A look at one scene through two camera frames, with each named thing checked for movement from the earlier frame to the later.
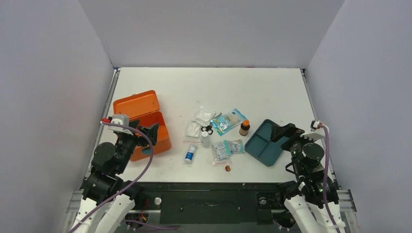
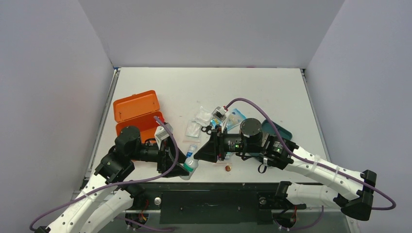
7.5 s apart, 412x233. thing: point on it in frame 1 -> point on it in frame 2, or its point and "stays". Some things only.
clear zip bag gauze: (193, 129) stays
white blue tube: (190, 155) stays
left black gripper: (151, 132) -> (166, 154)
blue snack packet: (222, 124) stays
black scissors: (208, 128) stays
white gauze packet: (204, 116) stays
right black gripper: (292, 139) -> (219, 144)
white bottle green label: (205, 139) -> (191, 164)
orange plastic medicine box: (145, 107) stays
